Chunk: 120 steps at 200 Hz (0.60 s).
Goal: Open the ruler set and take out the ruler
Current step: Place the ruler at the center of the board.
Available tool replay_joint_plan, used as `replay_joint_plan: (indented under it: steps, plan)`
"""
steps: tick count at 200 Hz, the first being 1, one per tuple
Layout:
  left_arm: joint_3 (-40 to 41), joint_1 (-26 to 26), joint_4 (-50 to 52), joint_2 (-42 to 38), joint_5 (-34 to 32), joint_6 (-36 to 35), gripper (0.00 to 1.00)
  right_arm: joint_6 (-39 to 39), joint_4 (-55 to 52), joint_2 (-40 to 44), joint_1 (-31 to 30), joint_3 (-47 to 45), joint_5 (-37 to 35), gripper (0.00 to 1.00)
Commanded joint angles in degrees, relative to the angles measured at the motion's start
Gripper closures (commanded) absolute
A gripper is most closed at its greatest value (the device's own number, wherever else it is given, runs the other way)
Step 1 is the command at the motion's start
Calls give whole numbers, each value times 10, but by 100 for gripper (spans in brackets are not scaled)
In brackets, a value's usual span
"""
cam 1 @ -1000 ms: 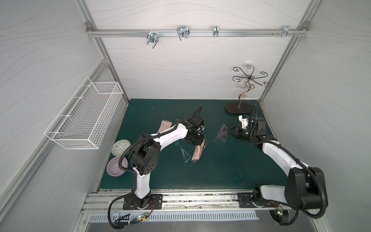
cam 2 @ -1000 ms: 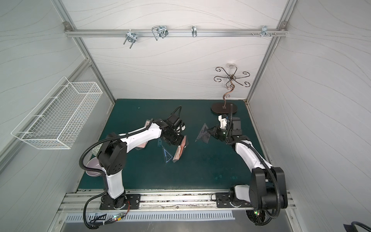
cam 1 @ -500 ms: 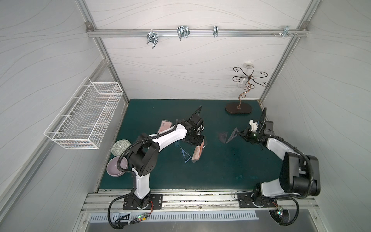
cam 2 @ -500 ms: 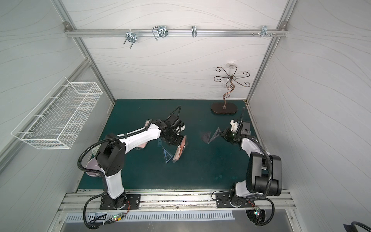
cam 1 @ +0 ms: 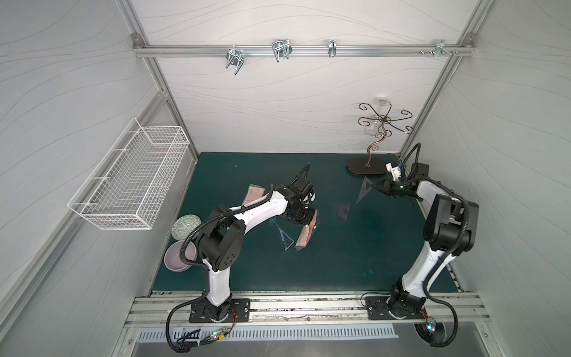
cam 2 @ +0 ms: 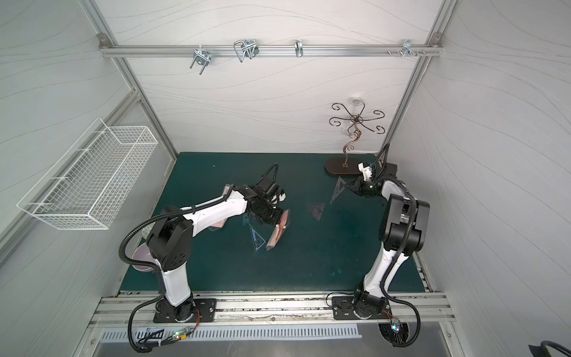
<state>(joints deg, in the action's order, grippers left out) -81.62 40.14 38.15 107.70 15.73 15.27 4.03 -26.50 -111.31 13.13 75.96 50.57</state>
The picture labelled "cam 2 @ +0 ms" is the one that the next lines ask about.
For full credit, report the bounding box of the pink large set square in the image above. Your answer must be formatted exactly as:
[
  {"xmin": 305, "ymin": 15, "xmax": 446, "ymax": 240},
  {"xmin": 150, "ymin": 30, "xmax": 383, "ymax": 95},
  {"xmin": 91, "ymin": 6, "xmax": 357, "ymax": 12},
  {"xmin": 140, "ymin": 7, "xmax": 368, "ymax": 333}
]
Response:
[{"xmin": 330, "ymin": 177, "xmax": 346, "ymax": 204}]

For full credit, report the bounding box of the small pink ruler set pouch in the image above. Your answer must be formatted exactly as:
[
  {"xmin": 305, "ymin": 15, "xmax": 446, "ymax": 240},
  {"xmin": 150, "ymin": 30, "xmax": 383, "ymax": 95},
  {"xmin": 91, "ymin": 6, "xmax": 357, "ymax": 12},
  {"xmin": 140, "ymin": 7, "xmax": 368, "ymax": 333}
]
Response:
[{"xmin": 266, "ymin": 210, "xmax": 290, "ymax": 251}]

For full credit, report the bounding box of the pink protractor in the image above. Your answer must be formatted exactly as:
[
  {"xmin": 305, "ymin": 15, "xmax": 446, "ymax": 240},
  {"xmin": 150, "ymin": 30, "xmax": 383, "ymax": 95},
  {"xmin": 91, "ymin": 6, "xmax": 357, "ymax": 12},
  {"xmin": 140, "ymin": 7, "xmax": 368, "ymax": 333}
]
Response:
[{"xmin": 310, "ymin": 203, "xmax": 326, "ymax": 222}]

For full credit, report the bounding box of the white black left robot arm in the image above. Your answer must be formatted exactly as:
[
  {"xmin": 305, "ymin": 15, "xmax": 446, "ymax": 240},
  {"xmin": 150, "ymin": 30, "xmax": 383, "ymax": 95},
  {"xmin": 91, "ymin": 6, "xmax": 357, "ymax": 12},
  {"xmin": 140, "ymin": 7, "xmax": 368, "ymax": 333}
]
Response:
[{"xmin": 146, "ymin": 185, "xmax": 288, "ymax": 310}]

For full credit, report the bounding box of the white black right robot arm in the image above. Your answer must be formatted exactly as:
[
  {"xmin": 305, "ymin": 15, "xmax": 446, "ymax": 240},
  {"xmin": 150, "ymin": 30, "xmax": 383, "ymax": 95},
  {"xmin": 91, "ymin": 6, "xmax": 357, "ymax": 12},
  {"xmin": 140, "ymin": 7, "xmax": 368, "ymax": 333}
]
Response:
[{"xmin": 353, "ymin": 178, "xmax": 431, "ymax": 319}]

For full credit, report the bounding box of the blue small set square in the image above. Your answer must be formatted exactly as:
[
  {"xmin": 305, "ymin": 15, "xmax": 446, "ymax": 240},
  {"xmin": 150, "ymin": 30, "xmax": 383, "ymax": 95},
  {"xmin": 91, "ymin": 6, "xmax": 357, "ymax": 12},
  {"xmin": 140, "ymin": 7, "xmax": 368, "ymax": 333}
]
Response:
[{"xmin": 250, "ymin": 226, "xmax": 267, "ymax": 252}]

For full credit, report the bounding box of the patterned ceramic bowl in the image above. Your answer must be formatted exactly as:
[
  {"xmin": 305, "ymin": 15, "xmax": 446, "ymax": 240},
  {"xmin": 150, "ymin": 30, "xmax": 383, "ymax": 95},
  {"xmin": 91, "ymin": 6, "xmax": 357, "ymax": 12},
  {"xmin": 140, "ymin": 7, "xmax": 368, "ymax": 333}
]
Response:
[{"xmin": 141, "ymin": 224, "xmax": 154, "ymax": 239}]

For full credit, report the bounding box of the plain purple bowl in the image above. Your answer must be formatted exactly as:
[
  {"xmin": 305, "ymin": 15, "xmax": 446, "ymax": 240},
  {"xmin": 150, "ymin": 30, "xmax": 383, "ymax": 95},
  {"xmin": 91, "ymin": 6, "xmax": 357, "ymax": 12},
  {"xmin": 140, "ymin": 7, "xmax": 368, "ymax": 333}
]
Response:
[{"xmin": 132, "ymin": 243, "xmax": 155, "ymax": 273}]

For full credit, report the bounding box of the aluminium top crossbar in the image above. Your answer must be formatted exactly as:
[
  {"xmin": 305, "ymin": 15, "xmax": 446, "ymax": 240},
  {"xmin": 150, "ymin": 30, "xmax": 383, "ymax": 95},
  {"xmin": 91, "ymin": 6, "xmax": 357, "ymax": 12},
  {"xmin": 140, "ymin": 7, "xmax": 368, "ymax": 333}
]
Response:
[{"xmin": 100, "ymin": 43, "xmax": 444, "ymax": 59}]

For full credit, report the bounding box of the metal clamp hook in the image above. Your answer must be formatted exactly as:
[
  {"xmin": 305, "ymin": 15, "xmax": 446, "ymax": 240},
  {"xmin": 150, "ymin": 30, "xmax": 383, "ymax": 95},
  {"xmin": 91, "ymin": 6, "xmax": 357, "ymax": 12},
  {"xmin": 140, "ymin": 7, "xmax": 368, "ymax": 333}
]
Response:
[
  {"xmin": 387, "ymin": 40, "xmax": 426, "ymax": 57},
  {"xmin": 189, "ymin": 48, "xmax": 211, "ymax": 75},
  {"xmin": 294, "ymin": 40, "xmax": 303, "ymax": 58},
  {"xmin": 233, "ymin": 40, "xmax": 260, "ymax": 62}
]

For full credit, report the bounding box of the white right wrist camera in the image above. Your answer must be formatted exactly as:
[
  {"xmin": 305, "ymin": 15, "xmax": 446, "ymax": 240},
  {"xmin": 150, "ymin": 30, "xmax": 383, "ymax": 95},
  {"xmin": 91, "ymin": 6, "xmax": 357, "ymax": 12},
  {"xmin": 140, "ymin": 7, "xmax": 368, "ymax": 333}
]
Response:
[{"xmin": 358, "ymin": 162, "xmax": 373, "ymax": 182}]

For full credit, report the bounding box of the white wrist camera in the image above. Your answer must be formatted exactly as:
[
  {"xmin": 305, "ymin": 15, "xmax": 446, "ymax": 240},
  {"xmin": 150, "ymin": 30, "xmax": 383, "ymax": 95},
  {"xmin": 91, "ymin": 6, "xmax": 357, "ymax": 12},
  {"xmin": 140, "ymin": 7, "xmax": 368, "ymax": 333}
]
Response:
[
  {"xmin": 254, "ymin": 176, "xmax": 286, "ymax": 202},
  {"xmin": 358, "ymin": 162, "xmax": 373, "ymax": 182}
]

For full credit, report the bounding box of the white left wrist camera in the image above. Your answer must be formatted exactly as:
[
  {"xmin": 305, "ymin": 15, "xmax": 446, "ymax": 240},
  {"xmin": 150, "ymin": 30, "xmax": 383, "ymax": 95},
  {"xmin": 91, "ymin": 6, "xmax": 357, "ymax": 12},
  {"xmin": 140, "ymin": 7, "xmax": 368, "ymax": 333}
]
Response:
[{"xmin": 254, "ymin": 176, "xmax": 286, "ymax": 202}]

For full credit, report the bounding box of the copper wire jewelry stand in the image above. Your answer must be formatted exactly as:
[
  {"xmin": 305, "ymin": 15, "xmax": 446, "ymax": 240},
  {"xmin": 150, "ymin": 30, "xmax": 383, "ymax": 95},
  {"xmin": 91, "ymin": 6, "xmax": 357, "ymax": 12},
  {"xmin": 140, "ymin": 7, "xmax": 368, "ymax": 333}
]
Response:
[{"xmin": 324, "ymin": 98, "xmax": 386, "ymax": 176}]

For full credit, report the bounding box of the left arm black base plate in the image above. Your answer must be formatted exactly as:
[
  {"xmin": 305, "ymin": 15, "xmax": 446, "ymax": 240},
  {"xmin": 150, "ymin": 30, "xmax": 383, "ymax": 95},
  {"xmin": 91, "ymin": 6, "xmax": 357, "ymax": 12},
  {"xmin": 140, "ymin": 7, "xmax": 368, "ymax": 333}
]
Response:
[{"xmin": 153, "ymin": 298, "xmax": 217, "ymax": 324}]

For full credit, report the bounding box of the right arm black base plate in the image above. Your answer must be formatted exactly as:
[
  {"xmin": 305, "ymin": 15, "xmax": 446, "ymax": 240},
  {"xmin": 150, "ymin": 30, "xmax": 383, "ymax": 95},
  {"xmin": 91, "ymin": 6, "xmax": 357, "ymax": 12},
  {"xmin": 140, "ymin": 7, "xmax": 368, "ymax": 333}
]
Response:
[{"xmin": 332, "ymin": 295, "xmax": 393, "ymax": 321}]

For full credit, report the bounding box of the white perforated cable duct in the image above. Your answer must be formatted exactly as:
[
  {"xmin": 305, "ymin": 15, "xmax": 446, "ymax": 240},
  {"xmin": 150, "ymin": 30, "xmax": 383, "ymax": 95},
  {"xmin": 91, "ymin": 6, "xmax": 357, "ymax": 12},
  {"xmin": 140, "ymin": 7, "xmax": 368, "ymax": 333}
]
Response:
[{"xmin": 99, "ymin": 324, "xmax": 362, "ymax": 343}]

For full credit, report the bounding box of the left black corrugated cable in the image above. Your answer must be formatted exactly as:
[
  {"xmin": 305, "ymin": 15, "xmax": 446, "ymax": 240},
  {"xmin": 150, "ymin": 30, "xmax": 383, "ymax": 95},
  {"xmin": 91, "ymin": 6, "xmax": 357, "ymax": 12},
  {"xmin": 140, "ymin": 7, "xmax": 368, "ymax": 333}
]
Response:
[{"xmin": 117, "ymin": 189, "xmax": 235, "ymax": 353}]

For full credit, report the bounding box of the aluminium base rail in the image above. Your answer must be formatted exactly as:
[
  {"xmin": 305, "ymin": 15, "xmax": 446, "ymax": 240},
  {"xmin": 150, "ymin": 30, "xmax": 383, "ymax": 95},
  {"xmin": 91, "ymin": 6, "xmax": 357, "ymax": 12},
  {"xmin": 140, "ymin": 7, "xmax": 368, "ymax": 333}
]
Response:
[{"xmin": 89, "ymin": 292, "xmax": 456, "ymax": 328}]

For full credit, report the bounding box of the white wire basket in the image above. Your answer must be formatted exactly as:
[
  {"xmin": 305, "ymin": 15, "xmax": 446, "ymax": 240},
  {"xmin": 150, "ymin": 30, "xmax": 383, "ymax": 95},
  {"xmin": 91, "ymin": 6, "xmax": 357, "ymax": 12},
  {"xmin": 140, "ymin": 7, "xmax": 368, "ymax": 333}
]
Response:
[{"xmin": 16, "ymin": 118, "xmax": 158, "ymax": 231}]

